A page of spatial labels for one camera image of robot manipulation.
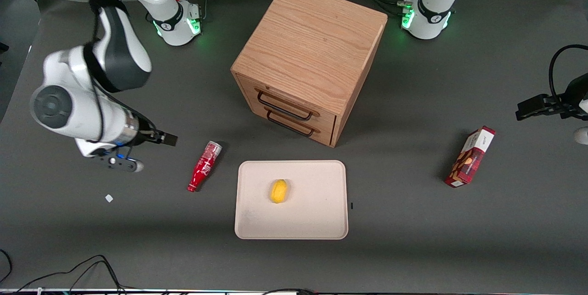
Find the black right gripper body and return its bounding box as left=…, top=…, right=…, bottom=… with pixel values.
left=136, top=119, right=162, bottom=147

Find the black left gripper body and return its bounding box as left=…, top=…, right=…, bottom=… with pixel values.
left=546, top=73, right=588, bottom=119

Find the red coke bottle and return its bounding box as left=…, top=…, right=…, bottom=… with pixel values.
left=187, top=141, right=223, bottom=193

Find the beige plastic tray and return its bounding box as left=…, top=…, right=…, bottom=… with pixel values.
left=234, top=160, right=349, bottom=240

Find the red snack box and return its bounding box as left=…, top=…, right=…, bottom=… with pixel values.
left=444, top=125, right=497, bottom=189

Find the yellow lemon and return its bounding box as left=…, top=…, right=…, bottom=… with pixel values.
left=269, top=178, right=289, bottom=204

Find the wooden drawer front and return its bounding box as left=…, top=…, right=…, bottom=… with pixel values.
left=237, top=75, right=338, bottom=133
left=250, top=102, right=336, bottom=147

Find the wooden drawer cabinet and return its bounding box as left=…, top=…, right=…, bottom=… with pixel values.
left=230, top=0, right=388, bottom=148

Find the black looped cable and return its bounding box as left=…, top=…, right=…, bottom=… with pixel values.
left=548, top=44, right=588, bottom=105

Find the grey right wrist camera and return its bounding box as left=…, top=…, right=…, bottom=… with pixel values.
left=91, top=148, right=144, bottom=173

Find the black cable along right arm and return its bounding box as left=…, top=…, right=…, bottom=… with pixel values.
left=63, top=0, right=154, bottom=146

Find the black metal drawer handle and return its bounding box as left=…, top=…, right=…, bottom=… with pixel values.
left=256, top=90, right=315, bottom=121
left=266, top=110, right=316, bottom=138

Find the black cable pair on table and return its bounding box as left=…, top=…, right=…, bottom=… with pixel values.
left=13, top=254, right=125, bottom=294

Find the thin black curved cable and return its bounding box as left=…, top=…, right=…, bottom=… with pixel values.
left=0, top=249, right=13, bottom=284

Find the black cable at table edge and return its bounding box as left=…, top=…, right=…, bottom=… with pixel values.
left=261, top=288, right=318, bottom=295

